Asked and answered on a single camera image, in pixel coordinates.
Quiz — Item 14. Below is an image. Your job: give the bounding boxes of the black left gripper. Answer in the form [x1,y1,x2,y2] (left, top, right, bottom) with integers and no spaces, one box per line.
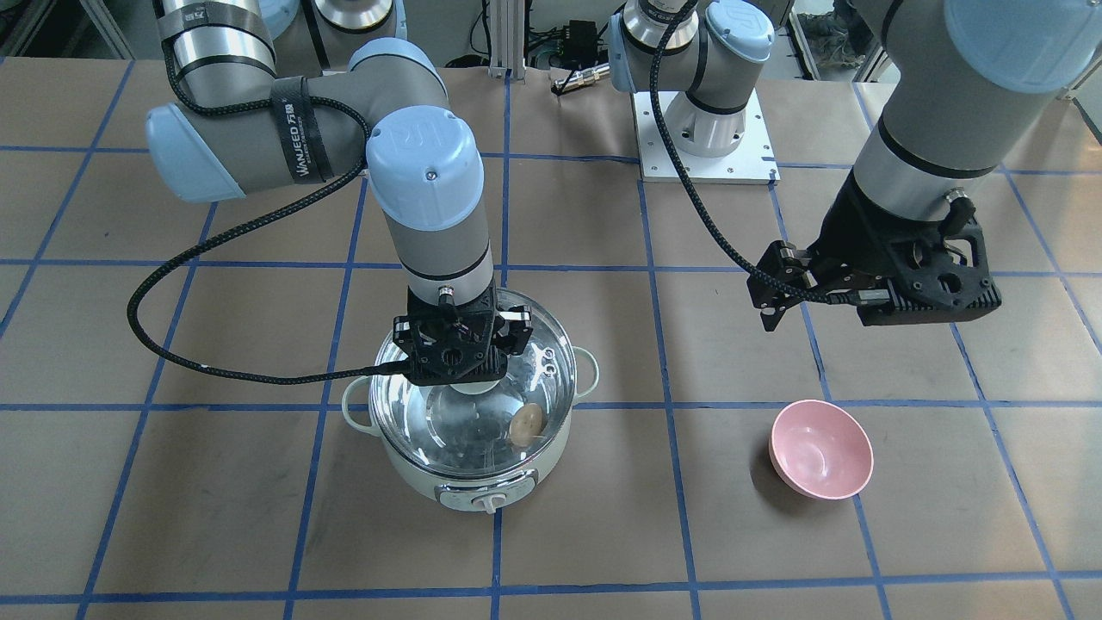
[747,177,975,331]

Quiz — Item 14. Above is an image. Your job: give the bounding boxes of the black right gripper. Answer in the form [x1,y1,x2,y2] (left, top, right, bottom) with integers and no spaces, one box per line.
[406,285,534,357]

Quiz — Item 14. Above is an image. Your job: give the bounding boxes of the brown egg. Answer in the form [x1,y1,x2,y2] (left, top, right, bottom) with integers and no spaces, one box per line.
[507,403,547,448]

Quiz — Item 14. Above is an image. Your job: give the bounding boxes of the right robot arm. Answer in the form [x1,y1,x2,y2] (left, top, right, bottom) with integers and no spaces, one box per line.
[145,1,508,349]

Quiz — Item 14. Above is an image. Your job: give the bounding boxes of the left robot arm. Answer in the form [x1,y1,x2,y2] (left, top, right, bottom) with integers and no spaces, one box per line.
[609,1,1099,331]

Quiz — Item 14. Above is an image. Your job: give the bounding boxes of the pale green electric pot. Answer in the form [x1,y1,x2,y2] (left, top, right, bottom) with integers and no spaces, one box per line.
[341,340,601,514]

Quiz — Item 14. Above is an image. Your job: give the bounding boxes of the pink plastic bowl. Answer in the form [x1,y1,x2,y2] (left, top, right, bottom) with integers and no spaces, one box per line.
[767,400,875,501]

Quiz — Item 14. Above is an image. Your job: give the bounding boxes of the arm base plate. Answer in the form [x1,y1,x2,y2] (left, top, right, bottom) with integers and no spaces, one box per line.
[633,90,780,184]

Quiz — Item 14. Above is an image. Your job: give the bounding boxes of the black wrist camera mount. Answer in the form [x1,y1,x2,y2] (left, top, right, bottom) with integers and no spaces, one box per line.
[857,217,1003,326]

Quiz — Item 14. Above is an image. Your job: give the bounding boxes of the black braided cable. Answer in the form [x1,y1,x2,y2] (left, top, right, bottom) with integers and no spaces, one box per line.
[126,34,414,385]

